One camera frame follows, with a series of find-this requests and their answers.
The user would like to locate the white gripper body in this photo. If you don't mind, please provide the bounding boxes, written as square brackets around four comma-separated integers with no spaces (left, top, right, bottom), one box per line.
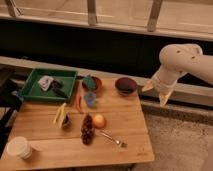
[151,66,180,93]

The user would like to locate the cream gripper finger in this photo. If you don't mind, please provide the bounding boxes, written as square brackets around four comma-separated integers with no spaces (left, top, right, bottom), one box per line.
[159,91,172,107]
[142,80,154,92]

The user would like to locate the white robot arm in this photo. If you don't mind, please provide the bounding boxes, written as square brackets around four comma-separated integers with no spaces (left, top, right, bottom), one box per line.
[142,44,213,106]

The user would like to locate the dark maroon bowl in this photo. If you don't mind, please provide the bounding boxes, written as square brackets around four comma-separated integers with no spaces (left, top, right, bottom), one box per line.
[115,77,138,96]

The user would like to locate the orange bowl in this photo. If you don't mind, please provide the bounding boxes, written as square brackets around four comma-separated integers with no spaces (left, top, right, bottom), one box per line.
[82,76,102,92]

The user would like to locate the teal sponge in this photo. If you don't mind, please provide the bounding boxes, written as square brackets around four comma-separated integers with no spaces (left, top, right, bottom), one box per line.
[83,76,96,90]

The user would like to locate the blue plastic cup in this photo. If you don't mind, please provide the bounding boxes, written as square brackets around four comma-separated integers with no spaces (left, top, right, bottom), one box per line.
[84,91,96,107]

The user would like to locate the orange peach fruit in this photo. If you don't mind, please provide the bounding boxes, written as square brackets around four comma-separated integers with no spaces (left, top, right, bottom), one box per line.
[93,114,106,129]

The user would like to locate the silver fork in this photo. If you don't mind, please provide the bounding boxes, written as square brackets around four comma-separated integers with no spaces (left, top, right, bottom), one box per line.
[99,130,128,148]

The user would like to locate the red chili pepper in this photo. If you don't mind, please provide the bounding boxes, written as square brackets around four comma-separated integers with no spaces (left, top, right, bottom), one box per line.
[75,94,83,113]

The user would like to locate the dark grape bunch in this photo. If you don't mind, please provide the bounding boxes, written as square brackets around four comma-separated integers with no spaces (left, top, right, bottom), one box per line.
[81,114,95,145]

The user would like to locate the black tool in tray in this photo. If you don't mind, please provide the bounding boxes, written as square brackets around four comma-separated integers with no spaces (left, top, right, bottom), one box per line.
[51,80,67,98]

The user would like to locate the green plastic tray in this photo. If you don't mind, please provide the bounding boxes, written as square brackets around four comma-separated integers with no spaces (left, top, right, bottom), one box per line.
[21,68,78,102]

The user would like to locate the white grey packet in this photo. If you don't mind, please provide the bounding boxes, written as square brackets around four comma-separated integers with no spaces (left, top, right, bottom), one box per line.
[38,75,54,91]

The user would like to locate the dark chair at left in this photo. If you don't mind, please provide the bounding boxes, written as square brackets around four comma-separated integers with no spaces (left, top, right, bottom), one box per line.
[0,68,22,157]

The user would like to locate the white lidded cup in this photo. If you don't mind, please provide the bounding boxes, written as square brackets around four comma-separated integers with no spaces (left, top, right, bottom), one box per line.
[6,136,32,159]

